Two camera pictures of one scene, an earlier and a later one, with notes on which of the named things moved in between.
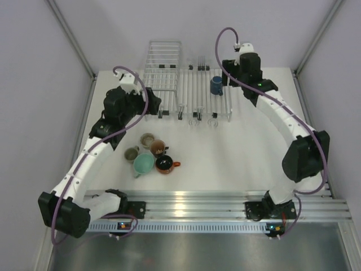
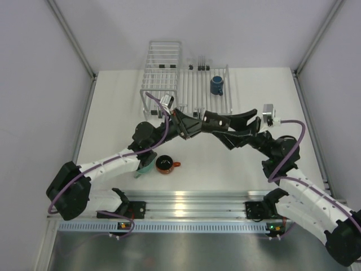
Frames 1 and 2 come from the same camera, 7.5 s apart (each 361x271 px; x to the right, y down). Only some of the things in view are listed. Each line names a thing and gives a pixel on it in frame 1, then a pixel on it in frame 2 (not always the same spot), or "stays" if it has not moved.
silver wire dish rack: (195, 97) stays
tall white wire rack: (161, 74) stays
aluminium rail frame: (230, 206) stays
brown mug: (158, 147) → (213, 122)
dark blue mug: (216, 85) stays
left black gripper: (153, 101) → (185, 126)
